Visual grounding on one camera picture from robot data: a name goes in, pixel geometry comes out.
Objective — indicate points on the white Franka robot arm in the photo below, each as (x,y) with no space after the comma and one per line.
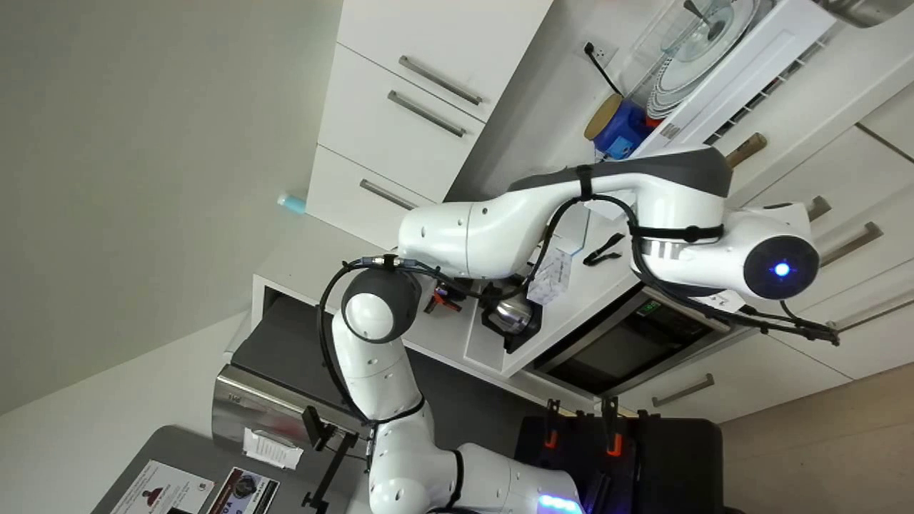
(475,233)

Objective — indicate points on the white lower drawer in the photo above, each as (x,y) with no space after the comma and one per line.
(858,226)
(885,288)
(761,382)

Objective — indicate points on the black steel coffee machine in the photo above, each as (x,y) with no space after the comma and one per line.
(515,315)

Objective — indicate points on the printed paper sheet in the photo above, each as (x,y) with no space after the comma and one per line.
(549,285)

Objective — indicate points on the black tongs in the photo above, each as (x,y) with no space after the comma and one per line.
(599,256)

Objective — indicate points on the teal tape piece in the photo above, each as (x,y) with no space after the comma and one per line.
(292,203)

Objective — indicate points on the black built-in oven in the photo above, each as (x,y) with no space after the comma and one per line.
(617,353)

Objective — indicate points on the orange black clamp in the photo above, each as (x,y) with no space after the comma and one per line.
(614,447)
(549,439)

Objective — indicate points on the blue jar with cork lid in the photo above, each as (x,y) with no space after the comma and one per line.
(624,133)

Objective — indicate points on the stainless steel bin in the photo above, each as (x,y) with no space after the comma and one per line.
(245,403)

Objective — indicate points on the white tissue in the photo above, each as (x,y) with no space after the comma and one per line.
(271,450)

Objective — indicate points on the dark printed card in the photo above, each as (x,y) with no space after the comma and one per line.
(244,490)

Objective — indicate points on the white plate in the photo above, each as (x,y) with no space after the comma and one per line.
(702,48)

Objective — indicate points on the grey metal table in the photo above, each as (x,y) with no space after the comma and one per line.
(188,447)

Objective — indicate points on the white dish rack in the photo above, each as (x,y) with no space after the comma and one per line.
(742,68)

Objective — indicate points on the white printed card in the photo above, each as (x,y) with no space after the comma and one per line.
(161,490)

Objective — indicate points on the white sink base cabinet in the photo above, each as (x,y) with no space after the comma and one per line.
(895,118)

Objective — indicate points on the stainless steel sink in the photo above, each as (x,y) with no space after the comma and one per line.
(865,9)

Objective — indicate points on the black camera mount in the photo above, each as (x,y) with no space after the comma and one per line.
(315,425)

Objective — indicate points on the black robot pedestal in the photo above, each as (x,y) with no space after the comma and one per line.
(665,466)

